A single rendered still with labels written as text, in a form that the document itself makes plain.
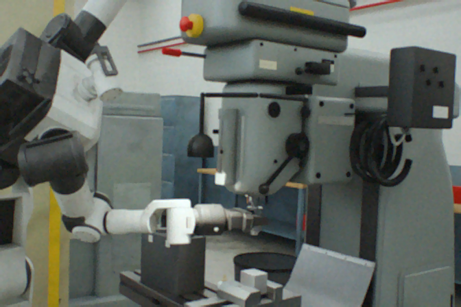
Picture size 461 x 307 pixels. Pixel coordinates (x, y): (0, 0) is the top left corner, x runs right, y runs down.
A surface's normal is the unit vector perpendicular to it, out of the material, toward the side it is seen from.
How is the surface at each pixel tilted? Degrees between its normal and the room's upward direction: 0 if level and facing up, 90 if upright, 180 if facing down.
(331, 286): 63
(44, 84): 58
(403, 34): 90
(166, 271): 90
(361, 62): 90
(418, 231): 88
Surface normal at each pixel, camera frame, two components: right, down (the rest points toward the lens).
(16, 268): 0.83, -0.10
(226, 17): -0.25, 0.04
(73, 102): 0.73, -0.48
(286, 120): 0.59, 0.07
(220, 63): -0.81, 0.00
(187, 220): 0.38, -0.11
